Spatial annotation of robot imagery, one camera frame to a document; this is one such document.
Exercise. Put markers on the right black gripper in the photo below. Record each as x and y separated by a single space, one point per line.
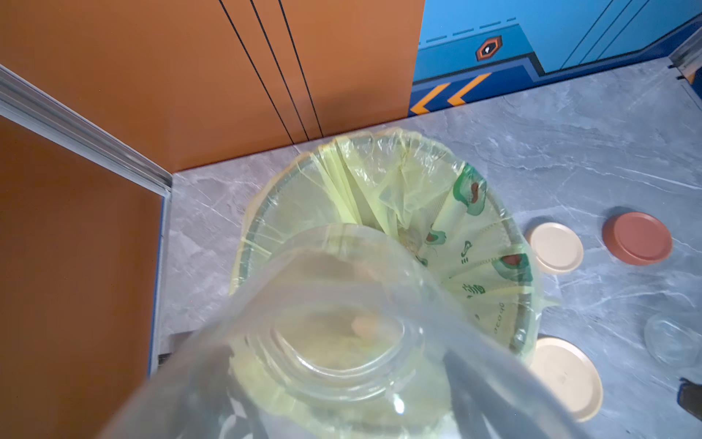
690 397

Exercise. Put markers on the glass jar with rice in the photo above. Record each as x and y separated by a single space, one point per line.
674 339

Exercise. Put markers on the red jar lid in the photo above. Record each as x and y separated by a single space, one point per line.
637 238

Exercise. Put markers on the yellow-green plastic bin liner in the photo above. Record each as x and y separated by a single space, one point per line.
383 163

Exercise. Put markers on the green mesh trash bin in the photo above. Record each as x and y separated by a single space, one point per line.
460 232

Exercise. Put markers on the right aluminium corner post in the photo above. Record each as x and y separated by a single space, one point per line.
687 59

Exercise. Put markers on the aluminium corner post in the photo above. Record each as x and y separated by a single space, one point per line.
687 59
26 105

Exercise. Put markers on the left aluminium corner post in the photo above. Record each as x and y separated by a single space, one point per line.
26 105

